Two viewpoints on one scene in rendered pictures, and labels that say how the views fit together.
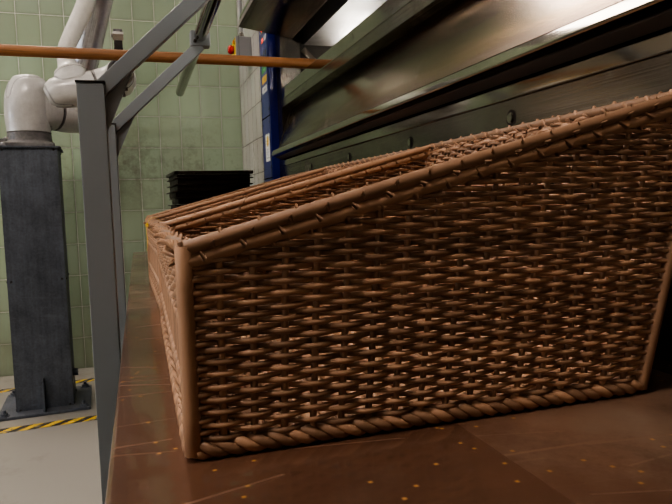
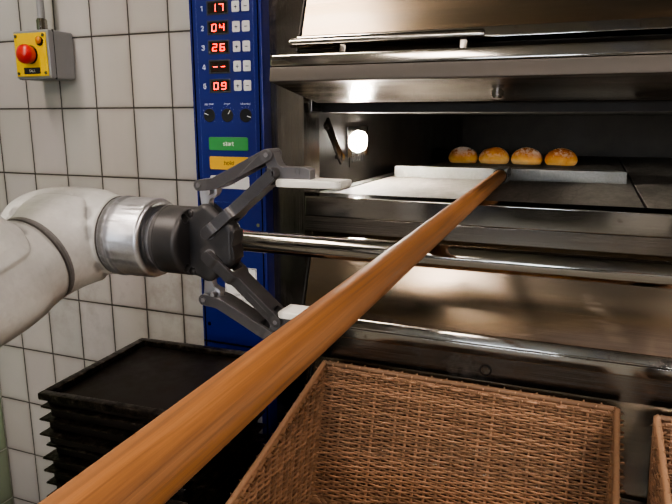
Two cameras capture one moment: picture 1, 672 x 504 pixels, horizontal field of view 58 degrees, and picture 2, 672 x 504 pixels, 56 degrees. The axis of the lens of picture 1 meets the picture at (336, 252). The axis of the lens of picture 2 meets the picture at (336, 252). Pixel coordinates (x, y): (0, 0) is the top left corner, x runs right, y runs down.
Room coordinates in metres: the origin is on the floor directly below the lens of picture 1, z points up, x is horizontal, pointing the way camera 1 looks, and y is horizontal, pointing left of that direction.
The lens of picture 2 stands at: (1.42, 1.09, 1.33)
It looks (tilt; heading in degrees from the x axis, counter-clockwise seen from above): 12 degrees down; 310
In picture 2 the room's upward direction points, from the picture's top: straight up
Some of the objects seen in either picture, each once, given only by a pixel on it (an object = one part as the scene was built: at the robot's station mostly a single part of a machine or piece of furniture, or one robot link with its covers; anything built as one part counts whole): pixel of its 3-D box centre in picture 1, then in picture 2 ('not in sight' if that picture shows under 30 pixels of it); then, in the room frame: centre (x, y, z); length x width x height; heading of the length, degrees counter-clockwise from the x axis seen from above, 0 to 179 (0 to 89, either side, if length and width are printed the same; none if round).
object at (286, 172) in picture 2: not in sight; (289, 163); (1.86, 0.63, 1.28); 0.05 x 0.01 x 0.03; 19
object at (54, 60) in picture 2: (241, 50); (44, 56); (2.82, 0.40, 1.46); 0.10 x 0.07 x 0.10; 18
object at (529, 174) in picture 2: not in sight; (510, 168); (2.15, -0.53, 1.20); 0.55 x 0.36 x 0.03; 20
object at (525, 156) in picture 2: not in sight; (527, 155); (2.27, -0.90, 1.21); 0.10 x 0.07 x 0.05; 21
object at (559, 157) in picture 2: not in sight; (561, 156); (2.17, -0.94, 1.21); 0.10 x 0.07 x 0.06; 15
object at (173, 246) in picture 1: (363, 234); not in sight; (0.74, -0.03, 0.72); 0.56 x 0.49 x 0.28; 18
